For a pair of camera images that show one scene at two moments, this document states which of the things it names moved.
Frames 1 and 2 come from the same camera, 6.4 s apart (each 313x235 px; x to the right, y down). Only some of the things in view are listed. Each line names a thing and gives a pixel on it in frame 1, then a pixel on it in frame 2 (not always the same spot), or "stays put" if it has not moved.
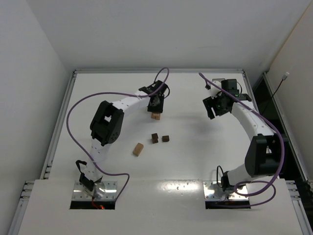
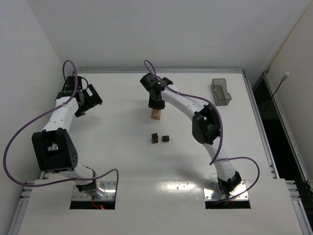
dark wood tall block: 154,137 stays put
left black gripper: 155,107 -> 88,103
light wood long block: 138,149 -> 156,113
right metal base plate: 212,192 stays put
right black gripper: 208,105 -> 156,105
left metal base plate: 103,190 stays put
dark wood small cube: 166,138 stays put
